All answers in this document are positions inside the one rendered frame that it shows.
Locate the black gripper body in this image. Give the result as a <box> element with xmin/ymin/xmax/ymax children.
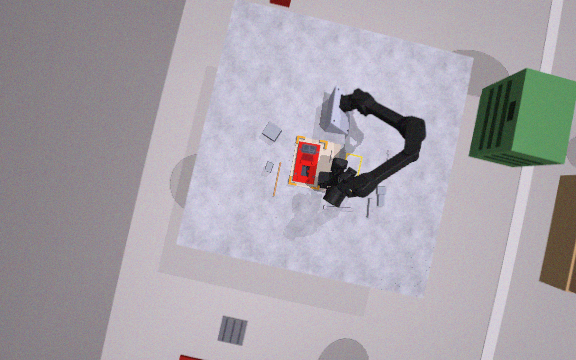
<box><xmin>332</xmin><ymin>158</ymin><xmax>348</xmax><ymax>186</ymax></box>

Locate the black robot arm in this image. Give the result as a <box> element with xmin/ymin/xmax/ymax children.
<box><xmin>318</xmin><ymin>89</ymin><xmax>427</xmax><ymax>208</ymax></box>

